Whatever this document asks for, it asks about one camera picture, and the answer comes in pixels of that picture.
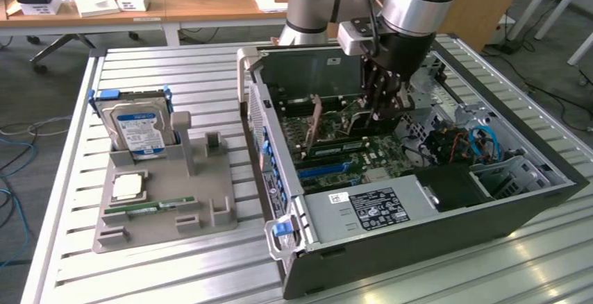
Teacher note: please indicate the black chair base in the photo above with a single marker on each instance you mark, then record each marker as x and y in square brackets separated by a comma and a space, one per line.
[58, 46]

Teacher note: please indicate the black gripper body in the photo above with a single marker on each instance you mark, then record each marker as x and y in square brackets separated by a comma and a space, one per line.
[403, 54]

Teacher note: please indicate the hard disk in blue carrier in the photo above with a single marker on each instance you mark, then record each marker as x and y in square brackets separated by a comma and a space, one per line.
[140, 127]

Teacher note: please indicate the white flat box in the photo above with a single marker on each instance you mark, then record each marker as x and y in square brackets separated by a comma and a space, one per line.
[98, 7]

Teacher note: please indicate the grey power supply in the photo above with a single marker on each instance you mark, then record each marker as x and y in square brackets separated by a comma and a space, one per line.
[333, 213]

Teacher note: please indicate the black graphics card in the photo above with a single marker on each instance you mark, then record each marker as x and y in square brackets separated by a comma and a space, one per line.
[317, 123]

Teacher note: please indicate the wooden desk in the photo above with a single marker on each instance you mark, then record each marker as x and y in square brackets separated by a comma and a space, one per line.
[209, 9]

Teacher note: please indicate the silver chipset heat sink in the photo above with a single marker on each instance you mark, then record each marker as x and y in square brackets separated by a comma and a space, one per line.
[381, 175]

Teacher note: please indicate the white labelled box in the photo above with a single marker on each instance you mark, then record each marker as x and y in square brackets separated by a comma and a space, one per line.
[134, 2]

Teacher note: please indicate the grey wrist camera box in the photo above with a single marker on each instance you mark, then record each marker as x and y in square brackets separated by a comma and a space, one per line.
[355, 40]

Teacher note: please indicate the black-lidded white box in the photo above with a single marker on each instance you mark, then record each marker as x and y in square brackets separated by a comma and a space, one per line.
[37, 5]

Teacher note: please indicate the silver CPU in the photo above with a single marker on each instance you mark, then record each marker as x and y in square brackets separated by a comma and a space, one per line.
[129, 186]

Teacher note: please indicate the green RAM stick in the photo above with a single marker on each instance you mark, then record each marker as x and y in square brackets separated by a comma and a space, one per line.
[149, 206]

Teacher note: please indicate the metal disk bay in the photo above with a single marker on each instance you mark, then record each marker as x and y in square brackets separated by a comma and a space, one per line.
[519, 175]

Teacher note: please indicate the black PC case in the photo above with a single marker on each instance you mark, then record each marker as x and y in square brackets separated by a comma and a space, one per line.
[417, 248]

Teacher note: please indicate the black power strip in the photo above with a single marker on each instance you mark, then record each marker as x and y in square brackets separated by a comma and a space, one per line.
[506, 48]

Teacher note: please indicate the metal drive cage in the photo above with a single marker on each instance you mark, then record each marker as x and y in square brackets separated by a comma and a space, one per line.
[431, 116]

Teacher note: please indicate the blue expansion slot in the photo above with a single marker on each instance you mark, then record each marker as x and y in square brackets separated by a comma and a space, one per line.
[325, 169]

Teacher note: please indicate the grey parts rack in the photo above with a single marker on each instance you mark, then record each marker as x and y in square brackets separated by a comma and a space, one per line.
[185, 186]

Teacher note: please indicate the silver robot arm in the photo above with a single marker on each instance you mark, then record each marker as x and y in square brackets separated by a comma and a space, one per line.
[417, 5]

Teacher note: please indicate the green motherboard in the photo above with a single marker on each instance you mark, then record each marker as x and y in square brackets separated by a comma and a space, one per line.
[385, 151]

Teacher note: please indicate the white table frame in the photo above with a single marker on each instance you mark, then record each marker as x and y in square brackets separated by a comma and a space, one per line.
[534, 5]

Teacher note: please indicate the wooden cabinet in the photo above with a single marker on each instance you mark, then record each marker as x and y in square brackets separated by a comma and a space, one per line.
[487, 5]

